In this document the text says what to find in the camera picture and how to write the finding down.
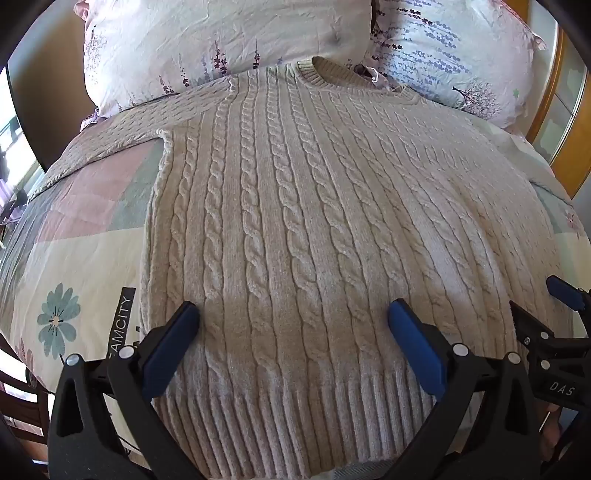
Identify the pastel patchwork floral quilt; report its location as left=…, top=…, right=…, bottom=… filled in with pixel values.
left=0, top=108, right=591, bottom=467

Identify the beige cable-knit sweater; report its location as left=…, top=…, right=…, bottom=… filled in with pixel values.
left=28, top=56, right=578, bottom=480

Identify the white floral pillow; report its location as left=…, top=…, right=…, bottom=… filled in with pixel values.
left=75, top=0, right=376, bottom=119

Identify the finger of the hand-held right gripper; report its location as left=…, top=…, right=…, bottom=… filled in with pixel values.
left=509, top=300, right=556, bottom=357
left=546, top=275, right=591, bottom=312

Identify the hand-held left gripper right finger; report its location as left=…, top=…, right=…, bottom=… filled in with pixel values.
left=387, top=298, right=542, bottom=480

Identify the window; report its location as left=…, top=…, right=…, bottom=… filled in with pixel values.
left=0, top=67, right=46, bottom=195

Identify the floral pillow with blue sprigs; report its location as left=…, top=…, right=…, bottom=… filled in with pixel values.
left=362, top=0, right=548, bottom=136

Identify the dark wooden chair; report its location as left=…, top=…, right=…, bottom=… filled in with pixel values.
left=0, top=331, right=52, bottom=449

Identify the wooden headboard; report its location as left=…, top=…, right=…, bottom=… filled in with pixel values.
left=525, top=18, right=591, bottom=200

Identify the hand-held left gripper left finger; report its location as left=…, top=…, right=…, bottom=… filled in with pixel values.
left=48, top=301, right=201, bottom=480

